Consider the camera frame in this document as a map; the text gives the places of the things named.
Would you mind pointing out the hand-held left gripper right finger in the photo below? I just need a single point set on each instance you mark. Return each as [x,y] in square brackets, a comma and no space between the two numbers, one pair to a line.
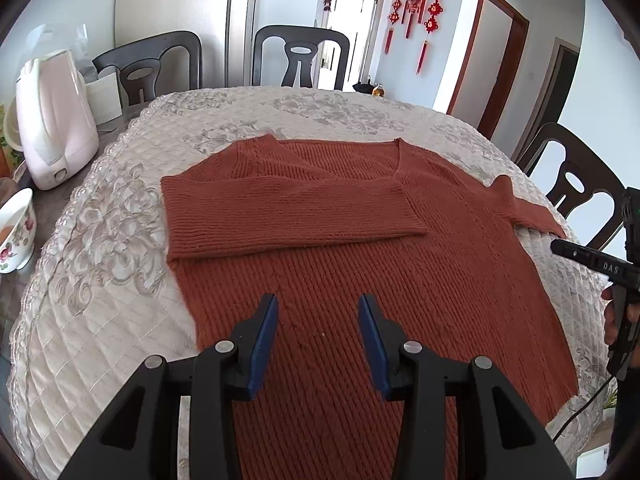
[371,340]

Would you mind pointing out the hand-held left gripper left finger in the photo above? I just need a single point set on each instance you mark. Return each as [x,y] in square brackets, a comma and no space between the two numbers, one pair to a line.
[265,340]

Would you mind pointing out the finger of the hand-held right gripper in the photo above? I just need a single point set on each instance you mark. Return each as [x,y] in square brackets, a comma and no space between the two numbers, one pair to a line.
[570,251]

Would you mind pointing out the rust orange knit sweater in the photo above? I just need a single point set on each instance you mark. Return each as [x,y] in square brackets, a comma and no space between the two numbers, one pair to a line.
[325,240]

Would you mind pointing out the person's right forearm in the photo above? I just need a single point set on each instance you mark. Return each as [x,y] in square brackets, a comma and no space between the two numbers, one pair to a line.
[627,420]

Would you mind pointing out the person's right hand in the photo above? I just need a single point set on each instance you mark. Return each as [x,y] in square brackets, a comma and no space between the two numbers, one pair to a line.
[609,320]

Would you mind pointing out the dark wooden dining chair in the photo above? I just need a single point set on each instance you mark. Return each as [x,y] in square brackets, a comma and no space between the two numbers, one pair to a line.
[600,170]
[187,60]
[265,55]

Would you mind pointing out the green plant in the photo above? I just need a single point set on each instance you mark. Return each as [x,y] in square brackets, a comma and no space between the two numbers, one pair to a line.
[610,401]

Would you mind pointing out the cream quilted floral tablecloth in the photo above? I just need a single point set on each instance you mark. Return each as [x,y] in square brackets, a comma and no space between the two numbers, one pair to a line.
[100,270]

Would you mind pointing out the yellow bottle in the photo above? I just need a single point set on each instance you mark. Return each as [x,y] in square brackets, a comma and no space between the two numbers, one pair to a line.
[378,91]

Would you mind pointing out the small black object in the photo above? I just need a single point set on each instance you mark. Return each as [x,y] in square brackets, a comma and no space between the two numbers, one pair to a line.
[362,87]

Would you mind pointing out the white floral bowl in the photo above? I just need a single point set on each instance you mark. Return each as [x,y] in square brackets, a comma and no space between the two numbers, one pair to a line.
[17,240]

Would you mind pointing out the white paper box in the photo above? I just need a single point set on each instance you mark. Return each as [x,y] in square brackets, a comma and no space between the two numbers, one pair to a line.
[102,100]

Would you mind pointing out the white electric kettle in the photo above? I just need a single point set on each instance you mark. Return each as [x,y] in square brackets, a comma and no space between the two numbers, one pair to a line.
[50,125]

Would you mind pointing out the dark door frame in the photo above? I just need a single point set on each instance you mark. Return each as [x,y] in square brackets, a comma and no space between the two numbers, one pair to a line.
[562,80]

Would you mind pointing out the brown wooden door frame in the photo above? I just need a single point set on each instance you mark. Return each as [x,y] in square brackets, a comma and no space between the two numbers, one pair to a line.
[510,60]

